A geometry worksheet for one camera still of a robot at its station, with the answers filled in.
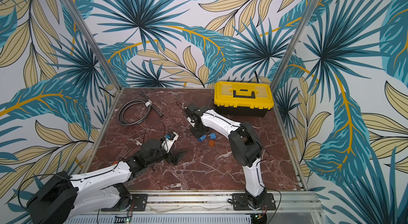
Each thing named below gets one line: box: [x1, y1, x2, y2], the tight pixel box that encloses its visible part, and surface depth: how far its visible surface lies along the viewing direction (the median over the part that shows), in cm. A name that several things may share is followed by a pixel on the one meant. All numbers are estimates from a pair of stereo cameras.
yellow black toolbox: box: [213, 81, 275, 118], surface depth 96 cm
